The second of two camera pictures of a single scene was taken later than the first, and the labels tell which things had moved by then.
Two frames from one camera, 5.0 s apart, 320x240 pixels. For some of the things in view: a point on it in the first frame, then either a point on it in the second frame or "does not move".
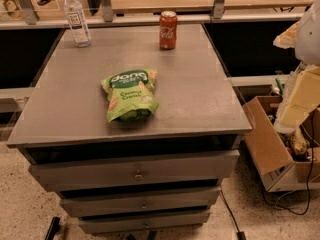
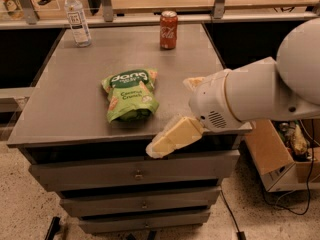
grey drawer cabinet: x=161 y=174 does not move
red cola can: x=168 y=29 does not move
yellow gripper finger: x=287 y=38 -> x=193 y=82
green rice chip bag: x=130 y=94 does not move
